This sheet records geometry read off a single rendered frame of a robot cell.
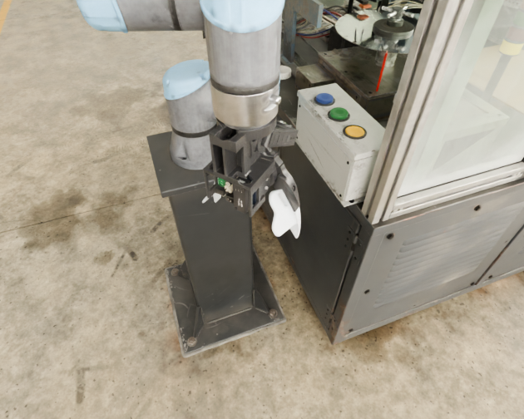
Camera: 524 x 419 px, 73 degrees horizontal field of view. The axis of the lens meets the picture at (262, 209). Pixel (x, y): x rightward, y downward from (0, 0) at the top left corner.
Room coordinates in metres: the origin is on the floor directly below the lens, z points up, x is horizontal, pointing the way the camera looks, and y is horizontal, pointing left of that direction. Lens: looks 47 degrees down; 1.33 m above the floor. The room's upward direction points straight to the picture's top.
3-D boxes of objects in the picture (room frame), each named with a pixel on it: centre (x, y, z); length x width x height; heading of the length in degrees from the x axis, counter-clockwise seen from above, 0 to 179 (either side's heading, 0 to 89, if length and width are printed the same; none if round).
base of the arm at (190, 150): (0.77, 0.17, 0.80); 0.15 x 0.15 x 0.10
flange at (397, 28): (1.08, -0.38, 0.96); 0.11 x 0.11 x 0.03
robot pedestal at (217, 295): (0.77, 0.17, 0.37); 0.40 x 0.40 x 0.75; 20
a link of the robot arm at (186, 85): (0.77, 0.16, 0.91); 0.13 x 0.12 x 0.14; 92
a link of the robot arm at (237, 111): (0.36, 0.02, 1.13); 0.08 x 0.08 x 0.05
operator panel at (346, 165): (0.71, -0.19, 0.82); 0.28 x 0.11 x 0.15; 20
